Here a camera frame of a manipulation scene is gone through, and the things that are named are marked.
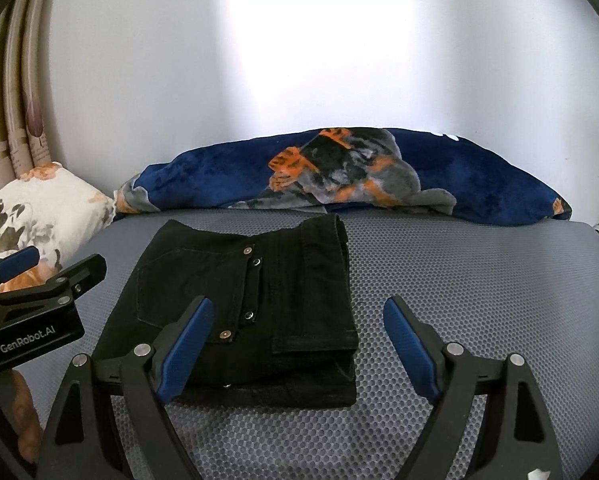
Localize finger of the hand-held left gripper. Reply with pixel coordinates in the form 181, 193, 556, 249
0, 254, 108, 313
0, 246, 40, 302

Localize blue floral blanket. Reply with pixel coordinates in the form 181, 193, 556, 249
114, 126, 573, 224

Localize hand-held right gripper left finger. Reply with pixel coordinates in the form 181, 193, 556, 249
36, 296, 215, 480

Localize black pants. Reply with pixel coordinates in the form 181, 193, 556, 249
94, 212, 359, 408

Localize beige curtain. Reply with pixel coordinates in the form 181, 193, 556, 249
0, 0, 55, 201

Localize person's left hand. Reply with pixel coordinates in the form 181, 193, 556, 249
7, 367, 46, 463

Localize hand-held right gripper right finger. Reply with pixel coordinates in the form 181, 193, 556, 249
383, 296, 564, 480

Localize white floral pillow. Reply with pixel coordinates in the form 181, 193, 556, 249
0, 161, 116, 296

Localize grey mesh bed mat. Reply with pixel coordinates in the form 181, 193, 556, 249
10, 208, 599, 480

